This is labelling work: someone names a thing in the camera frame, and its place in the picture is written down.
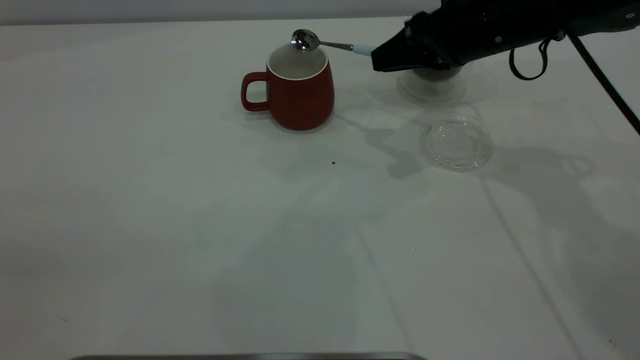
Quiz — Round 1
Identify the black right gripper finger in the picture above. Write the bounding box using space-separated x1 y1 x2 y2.
372 12 446 57
371 47 454 73

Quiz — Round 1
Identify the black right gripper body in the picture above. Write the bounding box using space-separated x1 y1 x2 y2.
439 0 572 67

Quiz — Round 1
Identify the metal spoon light blue handle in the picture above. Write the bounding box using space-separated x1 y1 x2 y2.
290 28 376 56

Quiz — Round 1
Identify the red ceramic mug white inside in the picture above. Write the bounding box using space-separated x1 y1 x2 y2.
240 42 335 131

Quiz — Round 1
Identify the clear double-walled glass cup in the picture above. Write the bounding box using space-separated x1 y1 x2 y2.
397 64 469 106

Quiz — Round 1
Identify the clear round glass saucer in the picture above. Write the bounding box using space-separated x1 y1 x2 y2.
420 115 496 172

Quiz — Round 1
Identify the thin dark looped cable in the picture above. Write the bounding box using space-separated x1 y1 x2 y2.
508 34 567 81

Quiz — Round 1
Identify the thick black cable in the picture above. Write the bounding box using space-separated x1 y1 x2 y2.
567 32 640 136

